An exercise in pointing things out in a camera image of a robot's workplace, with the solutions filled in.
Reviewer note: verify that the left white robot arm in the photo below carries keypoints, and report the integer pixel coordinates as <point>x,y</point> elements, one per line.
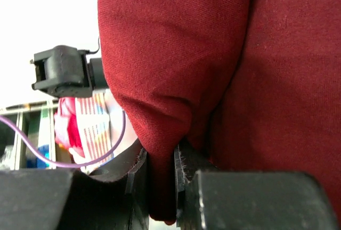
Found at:
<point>64,71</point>

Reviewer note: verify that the dark red t shirt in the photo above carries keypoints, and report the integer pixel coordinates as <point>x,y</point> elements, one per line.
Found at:
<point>251,84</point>

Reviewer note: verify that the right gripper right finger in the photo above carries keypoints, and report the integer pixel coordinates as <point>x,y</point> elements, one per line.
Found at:
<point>209,198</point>

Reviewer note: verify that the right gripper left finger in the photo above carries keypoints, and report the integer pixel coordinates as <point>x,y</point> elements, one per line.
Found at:
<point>111,197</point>

